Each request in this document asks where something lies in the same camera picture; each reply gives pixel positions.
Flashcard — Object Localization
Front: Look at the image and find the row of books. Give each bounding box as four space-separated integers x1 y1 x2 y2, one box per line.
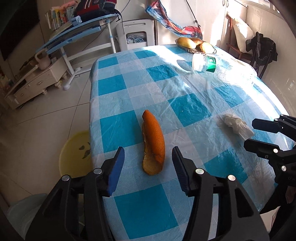
45 1 78 31

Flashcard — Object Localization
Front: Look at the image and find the navy red school backpack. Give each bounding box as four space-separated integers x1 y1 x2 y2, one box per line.
74 0 117 22

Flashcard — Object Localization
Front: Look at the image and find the black bag on chair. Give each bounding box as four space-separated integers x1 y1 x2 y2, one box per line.
246 32 278 79

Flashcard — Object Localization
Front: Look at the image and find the yellow trash bin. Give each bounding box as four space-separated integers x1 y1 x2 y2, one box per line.
59 131 93 178

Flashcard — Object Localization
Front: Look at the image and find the wicker fruit basket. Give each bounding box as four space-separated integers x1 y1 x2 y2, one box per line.
175 37 217 55

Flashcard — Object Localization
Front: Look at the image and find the clear plastic bottle green label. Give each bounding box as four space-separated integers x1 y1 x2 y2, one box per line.
191 53 258 82

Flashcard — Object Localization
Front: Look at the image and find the yellow pear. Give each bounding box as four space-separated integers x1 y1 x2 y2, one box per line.
196 42 215 54
177 37 196 49

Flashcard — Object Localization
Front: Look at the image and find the blue white checkered tablecloth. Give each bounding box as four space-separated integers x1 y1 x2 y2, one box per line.
89 45 287 240

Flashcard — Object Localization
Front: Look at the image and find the black wall television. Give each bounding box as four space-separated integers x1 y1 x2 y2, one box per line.
1 0 40 60

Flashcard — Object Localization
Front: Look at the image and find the small white tissue ball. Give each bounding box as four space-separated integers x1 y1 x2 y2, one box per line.
215 113 255 141

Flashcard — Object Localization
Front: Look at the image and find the curved orange peel piece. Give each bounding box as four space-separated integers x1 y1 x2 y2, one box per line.
142 109 166 175

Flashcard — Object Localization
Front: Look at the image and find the yellow pear left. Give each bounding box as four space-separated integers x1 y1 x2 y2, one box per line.
177 37 196 49

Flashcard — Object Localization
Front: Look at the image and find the brown pear middle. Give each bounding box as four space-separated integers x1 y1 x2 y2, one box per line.
190 38 204 46

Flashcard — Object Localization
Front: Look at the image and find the cream tv cabinet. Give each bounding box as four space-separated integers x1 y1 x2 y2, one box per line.
4 57 67 109

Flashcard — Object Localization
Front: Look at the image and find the yellow pear right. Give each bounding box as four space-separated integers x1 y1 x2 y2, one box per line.
196 42 215 54

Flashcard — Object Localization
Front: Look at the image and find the wooden chair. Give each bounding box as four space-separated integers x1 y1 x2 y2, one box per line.
226 14 255 61

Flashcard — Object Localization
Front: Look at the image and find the blue children's study desk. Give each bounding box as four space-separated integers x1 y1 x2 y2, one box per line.
36 13 122 90

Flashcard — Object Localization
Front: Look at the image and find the colourful hanging bag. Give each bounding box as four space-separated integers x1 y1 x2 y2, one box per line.
145 1 203 40

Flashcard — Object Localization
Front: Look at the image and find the pink kettlebell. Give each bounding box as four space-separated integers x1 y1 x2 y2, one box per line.
35 50 51 70

